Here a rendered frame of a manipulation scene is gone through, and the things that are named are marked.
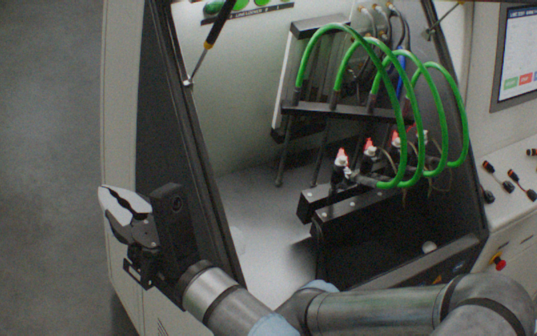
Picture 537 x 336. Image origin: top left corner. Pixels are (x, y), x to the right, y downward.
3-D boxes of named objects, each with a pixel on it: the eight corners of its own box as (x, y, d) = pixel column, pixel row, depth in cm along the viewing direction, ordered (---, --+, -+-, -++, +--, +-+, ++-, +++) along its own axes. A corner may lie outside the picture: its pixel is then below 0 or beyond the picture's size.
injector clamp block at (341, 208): (311, 262, 182) (324, 221, 171) (290, 233, 188) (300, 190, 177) (419, 218, 196) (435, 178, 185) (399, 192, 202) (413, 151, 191)
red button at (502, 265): (493, 277, 192) (500, 265, 188) (486, 267, 194) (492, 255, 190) (505, 269, 194) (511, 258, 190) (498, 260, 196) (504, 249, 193)
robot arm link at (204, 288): (206, 301, 93) (250, 273, 98) (180, 279, 95) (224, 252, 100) (198, 334, 98) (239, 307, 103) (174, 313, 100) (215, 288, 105)
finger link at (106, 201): (84, 218, 108) (122, 257, 104) (85, 189, 105) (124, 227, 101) (98, 210, 110) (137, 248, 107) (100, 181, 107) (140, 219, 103)
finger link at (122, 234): (97, 220, 103) (137, 259, 99) (98, 213, 102) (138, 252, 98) (120, 207, 106) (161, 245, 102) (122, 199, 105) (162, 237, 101)
